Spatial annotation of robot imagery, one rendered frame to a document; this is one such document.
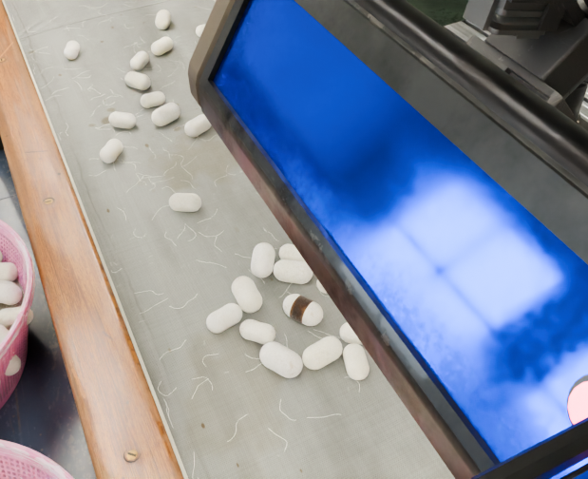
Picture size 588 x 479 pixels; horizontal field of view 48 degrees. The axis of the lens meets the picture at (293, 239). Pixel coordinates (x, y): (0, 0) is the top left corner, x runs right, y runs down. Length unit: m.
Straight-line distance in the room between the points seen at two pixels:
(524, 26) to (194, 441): 0.38
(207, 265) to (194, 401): 0.15
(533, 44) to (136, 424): 0.40
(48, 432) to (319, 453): 0.25
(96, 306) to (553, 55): 0.41
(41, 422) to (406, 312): 0.51
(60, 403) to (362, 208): 0.50
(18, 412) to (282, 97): 0.49
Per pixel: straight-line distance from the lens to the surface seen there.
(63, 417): 0.64
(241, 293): 0.58
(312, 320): 0.56
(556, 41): 0.52
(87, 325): 0.58
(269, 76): 0.23
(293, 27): 0.23
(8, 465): 0.54
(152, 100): 0.84
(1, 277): 0.68
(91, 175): 0.76
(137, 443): 0.50
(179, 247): 0.65
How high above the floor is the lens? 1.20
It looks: 45 degrees down
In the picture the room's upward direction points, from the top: 2 degrees counter-clockwise
